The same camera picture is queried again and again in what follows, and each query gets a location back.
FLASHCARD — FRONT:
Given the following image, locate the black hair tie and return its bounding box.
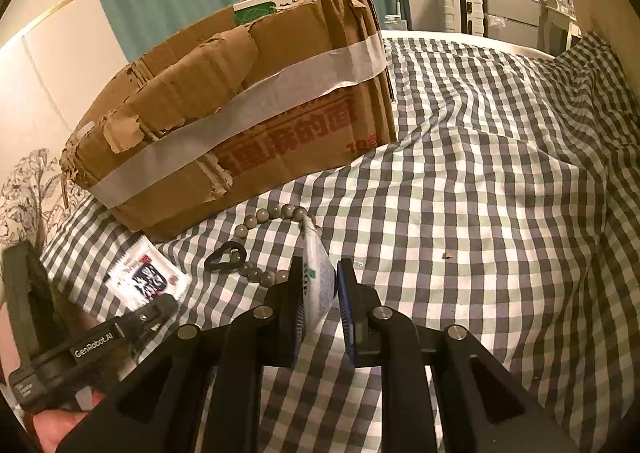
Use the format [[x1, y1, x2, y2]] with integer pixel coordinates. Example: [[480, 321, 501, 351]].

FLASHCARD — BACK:
[[203, 239, 248, 275]]

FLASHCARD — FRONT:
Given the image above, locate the white tube packet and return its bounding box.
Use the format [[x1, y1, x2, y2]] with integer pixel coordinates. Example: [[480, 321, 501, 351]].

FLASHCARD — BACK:
[[300, 215, 336, 334]]

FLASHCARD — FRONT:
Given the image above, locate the green 999 medicine box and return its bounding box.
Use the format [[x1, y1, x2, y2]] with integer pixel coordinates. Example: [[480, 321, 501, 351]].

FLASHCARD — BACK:
[[232, 0, 300, 25]]

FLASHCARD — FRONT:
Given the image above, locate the person's left hand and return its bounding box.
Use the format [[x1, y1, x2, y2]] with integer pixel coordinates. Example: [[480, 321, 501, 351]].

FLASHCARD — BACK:
[[32, 410, 88, 453]]

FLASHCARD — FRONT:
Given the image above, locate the white sachet with dark print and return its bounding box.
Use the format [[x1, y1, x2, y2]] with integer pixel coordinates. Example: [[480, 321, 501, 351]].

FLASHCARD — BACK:
[[105, 235, 191, 311]]

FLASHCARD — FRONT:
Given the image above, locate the floral white pillow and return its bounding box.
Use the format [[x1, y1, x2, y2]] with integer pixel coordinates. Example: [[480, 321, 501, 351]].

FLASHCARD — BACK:
[[1, 149, 66, 251]]

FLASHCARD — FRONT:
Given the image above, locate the gingham checked bed cover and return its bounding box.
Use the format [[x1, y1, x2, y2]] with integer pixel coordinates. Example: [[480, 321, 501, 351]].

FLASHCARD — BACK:
[[134, 34, 639, 452]]

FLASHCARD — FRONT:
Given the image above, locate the torn brown cardboard box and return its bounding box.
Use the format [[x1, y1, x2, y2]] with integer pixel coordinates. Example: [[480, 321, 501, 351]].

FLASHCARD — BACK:
[[61, 0, 396, 241]]

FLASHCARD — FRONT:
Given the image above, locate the white suitcase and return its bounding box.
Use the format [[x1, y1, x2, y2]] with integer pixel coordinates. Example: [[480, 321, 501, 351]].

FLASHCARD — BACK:
[[436, 0, 485, 37]]

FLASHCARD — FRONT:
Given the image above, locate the grey cabinet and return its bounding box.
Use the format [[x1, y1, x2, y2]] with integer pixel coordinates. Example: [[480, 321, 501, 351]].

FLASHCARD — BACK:
[[483, 0, 544, 49]]

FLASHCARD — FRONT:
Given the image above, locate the cream pillow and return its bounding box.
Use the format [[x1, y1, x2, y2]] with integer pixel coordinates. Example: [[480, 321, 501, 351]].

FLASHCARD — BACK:
[[574, 0, 640, 99]]

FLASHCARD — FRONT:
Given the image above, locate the brown bead bracelet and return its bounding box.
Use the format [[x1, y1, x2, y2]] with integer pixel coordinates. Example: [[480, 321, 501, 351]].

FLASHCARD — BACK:
[[230, 202, 319, 289]]

